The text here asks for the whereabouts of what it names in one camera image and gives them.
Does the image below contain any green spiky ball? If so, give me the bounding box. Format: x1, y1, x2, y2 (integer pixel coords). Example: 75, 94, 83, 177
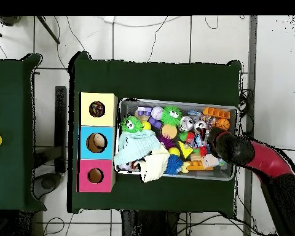
120, 116, 144, 133

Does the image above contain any mint waffle cloth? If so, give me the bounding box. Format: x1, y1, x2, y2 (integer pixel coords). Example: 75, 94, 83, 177
113, 129, 162, 166

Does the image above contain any cream waffle cloth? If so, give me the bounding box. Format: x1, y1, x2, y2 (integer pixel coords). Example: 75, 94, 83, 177
138, 144, 171, 183

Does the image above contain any colourful spotted cloth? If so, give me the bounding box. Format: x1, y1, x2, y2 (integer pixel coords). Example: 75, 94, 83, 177
89, 101, 106, 117

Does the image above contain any wooden box with three holes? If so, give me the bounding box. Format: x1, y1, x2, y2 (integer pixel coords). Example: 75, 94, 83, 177
77, 92, 119, 193

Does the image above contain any white toy baseball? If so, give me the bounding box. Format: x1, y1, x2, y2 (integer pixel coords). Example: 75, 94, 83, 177
151, 106, 165, 120

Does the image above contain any purple spiky toy with eyes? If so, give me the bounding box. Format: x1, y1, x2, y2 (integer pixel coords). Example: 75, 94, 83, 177
157, 134, 175, 149

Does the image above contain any green spiky toy with eyes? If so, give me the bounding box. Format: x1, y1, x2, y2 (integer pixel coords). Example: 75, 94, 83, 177
160, 105, 183, 126

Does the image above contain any silver drink can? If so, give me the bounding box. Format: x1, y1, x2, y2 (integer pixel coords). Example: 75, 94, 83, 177
179, 116, 194, 132

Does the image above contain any blue spiky ball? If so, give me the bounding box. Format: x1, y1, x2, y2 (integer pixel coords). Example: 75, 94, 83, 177
165, 154, 184, 176

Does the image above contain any dark green table cloth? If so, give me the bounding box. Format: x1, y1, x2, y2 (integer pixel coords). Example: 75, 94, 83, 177
67, 51, 242, 217
0, 53, 47, 213

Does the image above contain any orange toy basketball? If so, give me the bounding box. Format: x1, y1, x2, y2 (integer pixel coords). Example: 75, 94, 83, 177
215, 118, 230, 131

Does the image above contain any shallow wire mesh bin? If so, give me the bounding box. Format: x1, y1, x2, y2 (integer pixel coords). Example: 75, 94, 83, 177
115, 98, 238, 181

